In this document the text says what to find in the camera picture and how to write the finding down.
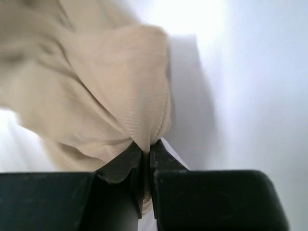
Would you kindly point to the beige t shirt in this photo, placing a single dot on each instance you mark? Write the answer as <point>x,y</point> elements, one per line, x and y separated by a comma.
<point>85,77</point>

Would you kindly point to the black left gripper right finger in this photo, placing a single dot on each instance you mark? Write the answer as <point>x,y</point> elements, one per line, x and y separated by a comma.
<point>214,200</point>

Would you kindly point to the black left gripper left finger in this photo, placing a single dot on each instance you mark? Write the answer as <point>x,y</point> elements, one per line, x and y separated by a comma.
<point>109,199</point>

